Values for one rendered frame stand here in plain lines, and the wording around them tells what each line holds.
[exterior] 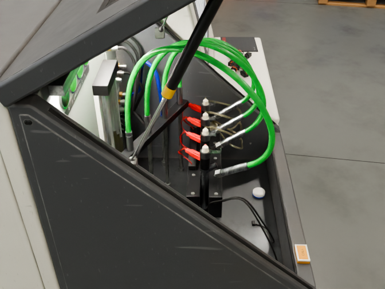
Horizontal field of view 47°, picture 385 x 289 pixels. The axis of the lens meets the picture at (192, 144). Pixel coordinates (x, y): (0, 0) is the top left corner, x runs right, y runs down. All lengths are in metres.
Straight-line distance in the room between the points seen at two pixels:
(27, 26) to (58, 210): 0.35
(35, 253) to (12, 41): 0.43
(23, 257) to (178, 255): 0.32
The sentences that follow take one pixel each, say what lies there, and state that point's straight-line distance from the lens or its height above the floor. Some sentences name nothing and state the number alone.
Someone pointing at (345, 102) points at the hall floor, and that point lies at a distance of 3.71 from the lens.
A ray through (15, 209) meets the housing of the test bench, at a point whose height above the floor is 1.22.
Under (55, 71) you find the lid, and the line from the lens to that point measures 0.67.
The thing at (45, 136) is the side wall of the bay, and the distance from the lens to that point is 0.77.
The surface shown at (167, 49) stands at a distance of 0.97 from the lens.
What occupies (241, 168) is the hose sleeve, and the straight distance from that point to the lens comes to 1.05.
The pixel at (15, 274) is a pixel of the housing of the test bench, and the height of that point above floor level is 1.02.
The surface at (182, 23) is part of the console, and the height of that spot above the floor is 1.31.
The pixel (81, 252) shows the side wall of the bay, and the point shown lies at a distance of 0.95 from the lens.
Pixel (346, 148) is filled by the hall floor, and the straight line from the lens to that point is 3.19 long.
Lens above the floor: 1.81
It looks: 37 degrees down
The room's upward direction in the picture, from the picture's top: straight up
